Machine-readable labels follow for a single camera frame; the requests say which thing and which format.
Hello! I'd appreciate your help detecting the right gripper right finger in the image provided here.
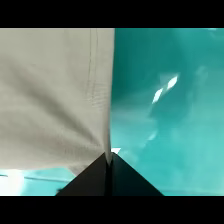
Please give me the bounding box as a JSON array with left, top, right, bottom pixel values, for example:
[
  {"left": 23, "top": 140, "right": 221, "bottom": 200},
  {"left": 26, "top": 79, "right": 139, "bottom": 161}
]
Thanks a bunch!
[{"left": 107, "top": 152, "right": 165, "bottom": 197}]

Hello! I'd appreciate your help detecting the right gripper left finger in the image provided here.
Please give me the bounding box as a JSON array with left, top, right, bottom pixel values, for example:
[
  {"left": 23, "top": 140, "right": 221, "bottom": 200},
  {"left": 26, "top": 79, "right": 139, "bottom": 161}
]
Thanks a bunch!
[{"left": 55, "top": 152, "right": 108, "bottom": 197}]

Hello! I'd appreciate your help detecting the beige garment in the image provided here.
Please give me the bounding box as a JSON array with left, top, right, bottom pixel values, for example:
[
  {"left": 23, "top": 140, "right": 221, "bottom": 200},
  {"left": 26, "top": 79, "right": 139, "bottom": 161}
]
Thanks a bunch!
[{"left": 0, "top": 27, "right": 116, "bottom": 177}]

